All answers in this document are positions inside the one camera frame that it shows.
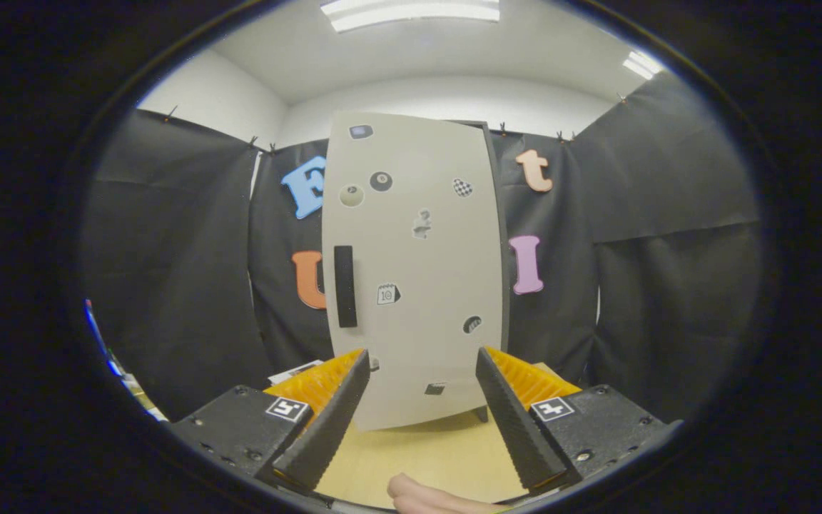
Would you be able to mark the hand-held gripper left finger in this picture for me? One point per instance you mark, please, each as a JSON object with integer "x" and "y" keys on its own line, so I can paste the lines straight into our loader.
{"x": 325, "y": 432}

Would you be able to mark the white book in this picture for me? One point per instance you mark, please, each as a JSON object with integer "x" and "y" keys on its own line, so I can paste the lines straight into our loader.
{"x": 295, "y": 371}

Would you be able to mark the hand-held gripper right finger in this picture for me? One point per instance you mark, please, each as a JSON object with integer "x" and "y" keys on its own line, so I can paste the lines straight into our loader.
{"x": 514, "y": 428}

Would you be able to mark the black backdrop cloth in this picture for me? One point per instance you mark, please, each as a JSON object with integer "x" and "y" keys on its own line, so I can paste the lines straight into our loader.
{"x": 183, "y": 271}

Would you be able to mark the grey shoe cabinet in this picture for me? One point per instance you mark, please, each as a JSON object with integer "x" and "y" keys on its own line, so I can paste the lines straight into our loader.
{"x": 505, "y": 285}

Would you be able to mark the small ceiling light panel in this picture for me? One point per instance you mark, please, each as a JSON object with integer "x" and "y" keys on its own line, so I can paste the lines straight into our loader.
{"x": 641, "y": 64}

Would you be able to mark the large ceiling light panel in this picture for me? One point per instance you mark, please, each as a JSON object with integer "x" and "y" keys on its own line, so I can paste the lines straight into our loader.
{"x": 411, "y": 11}

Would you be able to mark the cluttered white side desk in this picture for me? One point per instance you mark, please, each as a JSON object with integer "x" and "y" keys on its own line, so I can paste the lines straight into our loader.
{"x": 143, "y": 400}

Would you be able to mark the grey shoe cabinet door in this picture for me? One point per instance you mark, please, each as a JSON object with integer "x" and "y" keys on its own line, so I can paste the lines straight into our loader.
{"x": 425, "y": 271}

